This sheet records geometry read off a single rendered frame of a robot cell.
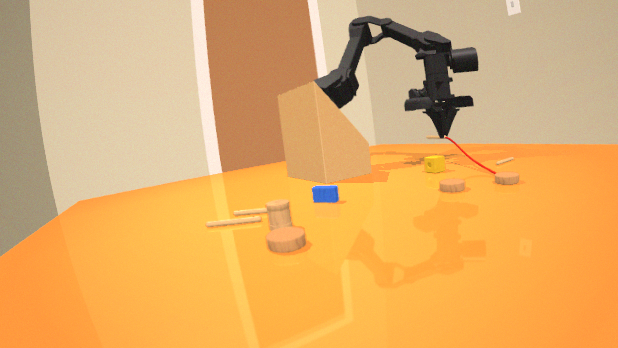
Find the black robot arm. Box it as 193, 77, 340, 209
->
314, 16, 479, 109

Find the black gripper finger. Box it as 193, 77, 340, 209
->
422, 109, 446, 139
444, 108, 460, 136

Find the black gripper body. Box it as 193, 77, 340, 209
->
404, 73, 474, 112

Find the small blue block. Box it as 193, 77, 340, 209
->
312, 185, 339, 203

